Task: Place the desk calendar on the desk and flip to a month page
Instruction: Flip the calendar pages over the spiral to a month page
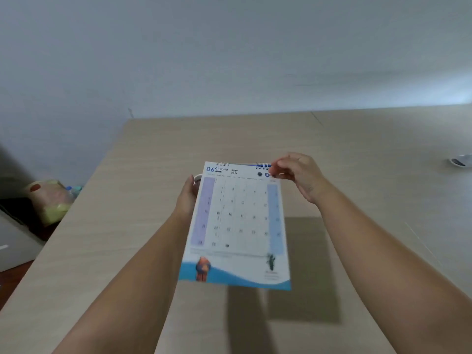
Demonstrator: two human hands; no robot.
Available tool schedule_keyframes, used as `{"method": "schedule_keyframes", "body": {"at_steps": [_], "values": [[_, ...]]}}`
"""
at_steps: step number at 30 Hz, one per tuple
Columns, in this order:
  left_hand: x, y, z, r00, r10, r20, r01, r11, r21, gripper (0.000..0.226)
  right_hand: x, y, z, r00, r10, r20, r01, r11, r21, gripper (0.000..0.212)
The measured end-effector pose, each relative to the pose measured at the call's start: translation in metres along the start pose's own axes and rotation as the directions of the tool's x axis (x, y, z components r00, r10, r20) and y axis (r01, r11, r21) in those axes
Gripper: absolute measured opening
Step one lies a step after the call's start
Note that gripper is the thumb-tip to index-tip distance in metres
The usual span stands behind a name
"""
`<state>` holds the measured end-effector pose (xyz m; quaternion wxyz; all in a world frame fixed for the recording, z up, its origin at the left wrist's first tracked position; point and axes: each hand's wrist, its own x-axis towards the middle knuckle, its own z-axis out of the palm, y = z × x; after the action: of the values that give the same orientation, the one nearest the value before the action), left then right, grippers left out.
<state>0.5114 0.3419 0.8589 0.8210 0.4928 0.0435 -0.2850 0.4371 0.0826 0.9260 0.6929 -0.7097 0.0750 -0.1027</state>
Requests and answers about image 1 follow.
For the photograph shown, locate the person's left forearm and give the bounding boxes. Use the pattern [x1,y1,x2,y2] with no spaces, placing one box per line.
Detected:
[51,211,192,354]

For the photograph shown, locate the yellow clear plastic bag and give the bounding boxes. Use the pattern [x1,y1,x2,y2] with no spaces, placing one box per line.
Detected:
[24,179,74,227]

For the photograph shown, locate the person's right forearm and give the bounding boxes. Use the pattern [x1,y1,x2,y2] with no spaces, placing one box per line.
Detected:
[313,184,472,354]

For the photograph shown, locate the person's right hand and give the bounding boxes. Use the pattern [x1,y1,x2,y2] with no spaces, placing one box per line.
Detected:
[270,152,335,206]

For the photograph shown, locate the small white black object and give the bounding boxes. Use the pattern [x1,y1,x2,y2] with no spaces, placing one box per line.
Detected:
[448,154,472,168]

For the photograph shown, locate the blue spiral photo calendar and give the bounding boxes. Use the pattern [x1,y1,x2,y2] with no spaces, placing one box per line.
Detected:
[178,161,292,292]

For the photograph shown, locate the person's left hand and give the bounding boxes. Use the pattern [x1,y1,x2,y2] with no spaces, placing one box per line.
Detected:
[173,175,200,218]

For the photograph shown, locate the white cabinet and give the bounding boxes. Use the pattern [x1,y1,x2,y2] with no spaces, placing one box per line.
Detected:
[0,209,45,272]

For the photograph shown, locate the beige wooden table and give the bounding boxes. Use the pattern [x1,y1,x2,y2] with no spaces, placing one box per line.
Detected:
[0,103,472,354]

